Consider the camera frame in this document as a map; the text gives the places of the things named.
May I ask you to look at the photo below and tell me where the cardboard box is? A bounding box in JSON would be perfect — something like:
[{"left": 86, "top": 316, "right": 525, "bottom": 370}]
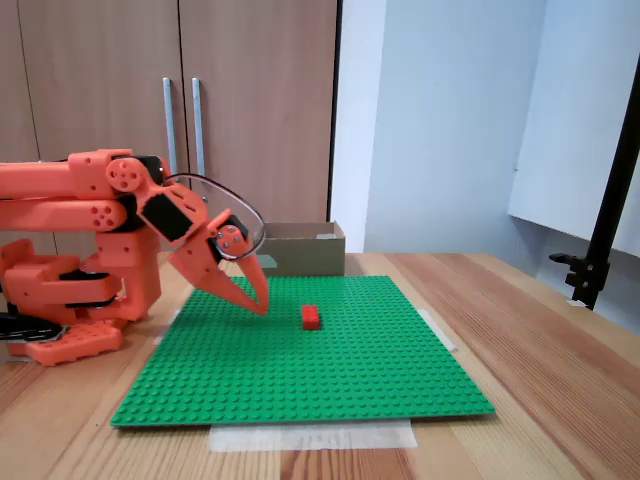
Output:
[{"left": 254, "top": 220, "right": 347, "bottom": 277}]

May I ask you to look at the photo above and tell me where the green lego baseplate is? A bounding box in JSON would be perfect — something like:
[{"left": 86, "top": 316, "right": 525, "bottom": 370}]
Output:
[{"left": 109, "top": 274, "right": 497, "bottom": 430}]

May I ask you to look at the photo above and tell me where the translucent masking tape strip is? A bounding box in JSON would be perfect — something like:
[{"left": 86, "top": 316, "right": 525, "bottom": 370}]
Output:
[
  {"left": 207, "top": 418, "right": 419, "bottom": 454},
  {"left": 416, "top": 308, "right": 460, "bottom": 354},
  {"left": 152, "top": 307, "right": 184, "bottom": 346}
]

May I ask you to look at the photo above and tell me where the brown wooden cabinet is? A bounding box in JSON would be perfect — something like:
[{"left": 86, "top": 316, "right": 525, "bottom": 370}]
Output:
[{"left": 0, "top": 0, "right": 344, "bottom": 261}]

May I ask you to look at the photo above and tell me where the black white servo cable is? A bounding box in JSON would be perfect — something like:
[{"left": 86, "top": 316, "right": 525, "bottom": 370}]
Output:
[{"left": 162, "top": 172, "right": 266, "bottom": 261}]

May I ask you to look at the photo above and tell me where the metal cabinet handle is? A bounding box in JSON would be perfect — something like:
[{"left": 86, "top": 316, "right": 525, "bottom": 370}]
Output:
[
  {"left": 191, "top": 77, "right": 208, "bottom": 180},
  {"left": 161, "top": 77, "right": 179, "bottom": 176}
]

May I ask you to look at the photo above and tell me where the white wall cabinet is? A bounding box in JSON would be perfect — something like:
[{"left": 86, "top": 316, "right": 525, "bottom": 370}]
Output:
[{"left": 507, "top": 0, "right": 640, "bottom": 259}]

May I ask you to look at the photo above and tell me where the black camera stand with clamp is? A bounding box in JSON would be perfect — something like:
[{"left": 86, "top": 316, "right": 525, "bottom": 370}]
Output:
[{"left": 548, "top": 0, "right": 640, "bottom": 312}]

